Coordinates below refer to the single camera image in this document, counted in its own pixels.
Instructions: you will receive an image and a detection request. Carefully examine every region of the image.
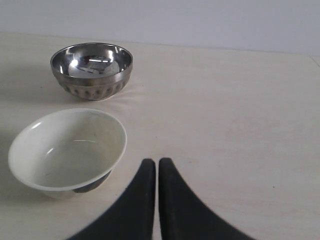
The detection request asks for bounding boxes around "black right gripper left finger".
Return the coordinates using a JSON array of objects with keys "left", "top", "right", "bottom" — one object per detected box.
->
[{"left": 70, "top": 158, "right": 156, "bottom": 240}]

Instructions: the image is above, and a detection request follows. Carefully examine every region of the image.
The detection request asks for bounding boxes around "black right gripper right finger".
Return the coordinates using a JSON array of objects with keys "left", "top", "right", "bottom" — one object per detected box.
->
[{"left": 158, "top": 157, "right": 253, "bottom": 240}]

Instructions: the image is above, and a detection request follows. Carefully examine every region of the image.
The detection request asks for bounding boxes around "white ceramic bowl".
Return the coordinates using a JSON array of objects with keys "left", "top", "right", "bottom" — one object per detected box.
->
[{"left": 8, "top": 108, "right": 127, "bottom": 199}]

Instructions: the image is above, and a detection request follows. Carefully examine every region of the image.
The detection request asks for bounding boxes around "ribbed stainless steel bowl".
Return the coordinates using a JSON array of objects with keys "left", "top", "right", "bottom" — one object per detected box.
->
[{"left": 50, "top": 42, "right": 134, "bottom": 101}]

